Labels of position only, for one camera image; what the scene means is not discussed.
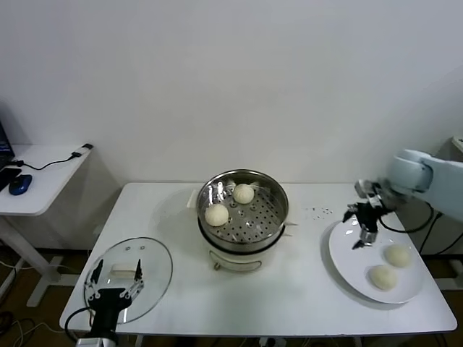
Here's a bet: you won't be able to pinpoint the white steamed baozi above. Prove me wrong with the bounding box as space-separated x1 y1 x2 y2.
383 244 412 268
204 203 230 227
233 183 255 205
368 265 398 291

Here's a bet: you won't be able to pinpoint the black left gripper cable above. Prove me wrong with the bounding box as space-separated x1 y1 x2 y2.
64 307 97 340

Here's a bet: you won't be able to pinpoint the black power cable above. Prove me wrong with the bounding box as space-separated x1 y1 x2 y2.
419 213 463 256

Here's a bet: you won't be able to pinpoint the black desk cable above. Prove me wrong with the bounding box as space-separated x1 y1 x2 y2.
14 152 82 171

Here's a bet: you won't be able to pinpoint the blue computer mouse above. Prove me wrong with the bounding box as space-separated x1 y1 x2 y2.
8 173 33 196

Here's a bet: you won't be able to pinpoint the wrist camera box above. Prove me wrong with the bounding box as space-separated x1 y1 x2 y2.
75 336 119 347
354 179 381 203

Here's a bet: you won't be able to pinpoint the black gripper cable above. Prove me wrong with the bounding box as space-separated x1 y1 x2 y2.
64 307 97 340
375 202 435 234

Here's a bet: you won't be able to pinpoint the stainless steel steamer basket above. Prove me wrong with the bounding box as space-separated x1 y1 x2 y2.
186 168 300 252

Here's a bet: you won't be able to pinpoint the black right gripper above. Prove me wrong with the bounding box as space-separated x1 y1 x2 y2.
342 202 385 250

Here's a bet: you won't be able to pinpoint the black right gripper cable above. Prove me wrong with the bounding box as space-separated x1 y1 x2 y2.
375 202 435 234

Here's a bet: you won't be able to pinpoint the dark floor cables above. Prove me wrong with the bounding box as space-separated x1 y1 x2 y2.
0 309 62 347

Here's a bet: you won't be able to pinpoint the large white plate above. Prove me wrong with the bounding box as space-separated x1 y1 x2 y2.
328 218 425 304

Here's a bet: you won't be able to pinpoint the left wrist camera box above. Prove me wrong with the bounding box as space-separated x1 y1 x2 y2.
75 336 119 347

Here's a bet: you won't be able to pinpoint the white side desk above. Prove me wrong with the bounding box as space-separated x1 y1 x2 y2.
0 144 95 308

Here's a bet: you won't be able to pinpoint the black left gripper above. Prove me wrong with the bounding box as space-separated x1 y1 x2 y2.
84 258 145 338

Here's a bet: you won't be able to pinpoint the round glass pot lid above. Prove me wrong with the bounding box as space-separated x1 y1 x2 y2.
82 236 174 325

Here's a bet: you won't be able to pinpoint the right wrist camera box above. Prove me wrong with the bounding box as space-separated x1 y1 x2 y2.
354 179 381 203

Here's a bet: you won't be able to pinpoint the white electric cooker base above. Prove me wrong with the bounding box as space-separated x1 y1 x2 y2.
200 223 294 274

